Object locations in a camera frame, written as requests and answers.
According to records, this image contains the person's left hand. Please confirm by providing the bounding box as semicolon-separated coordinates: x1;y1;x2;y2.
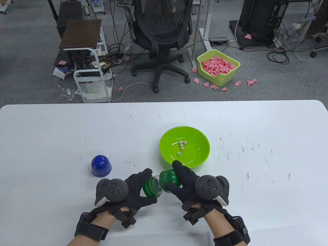
108;168;157;229

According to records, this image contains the person's right hand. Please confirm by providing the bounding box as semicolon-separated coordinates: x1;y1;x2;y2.
167;161;221;226

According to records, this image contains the green round cup base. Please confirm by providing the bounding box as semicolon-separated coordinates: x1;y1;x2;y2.
142;177;162;198

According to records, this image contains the clear plastic dome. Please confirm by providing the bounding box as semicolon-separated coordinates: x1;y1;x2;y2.
149;175;163;195

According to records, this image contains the green dome cup cover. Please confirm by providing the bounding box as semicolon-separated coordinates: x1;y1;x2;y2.
159;169;182;192

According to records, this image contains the lime green bowl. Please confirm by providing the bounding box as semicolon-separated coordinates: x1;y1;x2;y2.
159;126;211;169

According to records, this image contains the blue dome cup cover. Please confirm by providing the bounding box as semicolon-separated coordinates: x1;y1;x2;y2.
91;155;112;178

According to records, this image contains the person's right forearm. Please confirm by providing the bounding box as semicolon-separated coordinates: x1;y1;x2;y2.
202;210;251;246

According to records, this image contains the person's left forearm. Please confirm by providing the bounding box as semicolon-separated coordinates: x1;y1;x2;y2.
68;211;130;246

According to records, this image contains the black round tracking controller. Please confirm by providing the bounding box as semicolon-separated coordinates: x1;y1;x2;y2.
195;175;229;207
95;179;128;207

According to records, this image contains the lime green plastic bin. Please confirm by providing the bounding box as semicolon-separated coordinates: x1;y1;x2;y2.
197;49;241;87

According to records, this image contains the clear plastic bag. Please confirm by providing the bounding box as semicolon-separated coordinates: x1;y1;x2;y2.
59;88;76;101

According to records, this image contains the white metal utility cart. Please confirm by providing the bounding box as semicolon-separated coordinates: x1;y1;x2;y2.
63;26;114;103

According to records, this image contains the pile of pink papers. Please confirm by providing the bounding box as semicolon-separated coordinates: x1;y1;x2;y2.
201;55;237;77

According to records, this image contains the white and blue carton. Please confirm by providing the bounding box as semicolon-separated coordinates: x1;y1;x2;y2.
52;66;73;79

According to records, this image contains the grey floor socket box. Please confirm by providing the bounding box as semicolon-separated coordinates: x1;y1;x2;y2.
208;37;229;46

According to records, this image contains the flat black laptop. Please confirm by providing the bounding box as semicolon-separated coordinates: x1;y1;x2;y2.
53;49;75;67

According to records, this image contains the black mesh office chair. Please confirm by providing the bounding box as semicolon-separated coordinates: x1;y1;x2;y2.
124;0;194;93

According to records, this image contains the brown wooden board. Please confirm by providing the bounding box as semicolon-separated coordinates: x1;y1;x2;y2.
59;19;102;50

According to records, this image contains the black equipment stand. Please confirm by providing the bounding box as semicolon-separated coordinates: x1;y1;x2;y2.
229;0;277;50

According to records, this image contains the white wheeled rack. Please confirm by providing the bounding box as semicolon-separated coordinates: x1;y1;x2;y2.
0;0;14;15
88;0;106;15

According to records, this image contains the dark brown side table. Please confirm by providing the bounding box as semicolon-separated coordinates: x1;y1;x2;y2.
56;1;84;39

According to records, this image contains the grey chair wheel base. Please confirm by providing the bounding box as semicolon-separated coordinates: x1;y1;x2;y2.
309;32;328;58

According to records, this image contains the black wrist camera strap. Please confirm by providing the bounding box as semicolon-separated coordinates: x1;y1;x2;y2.
213;216;251;246
74;212;109;242

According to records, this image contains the white floor cable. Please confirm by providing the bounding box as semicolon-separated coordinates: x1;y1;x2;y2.
112;82;148;102

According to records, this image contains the tangle of black cables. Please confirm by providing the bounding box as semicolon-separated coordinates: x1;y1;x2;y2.
105;0;136;69

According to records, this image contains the coiled black cable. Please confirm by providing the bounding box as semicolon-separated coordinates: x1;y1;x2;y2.
266;50;290;64

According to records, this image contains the white desk frame leg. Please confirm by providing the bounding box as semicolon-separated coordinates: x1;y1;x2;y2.
188;0;213;68

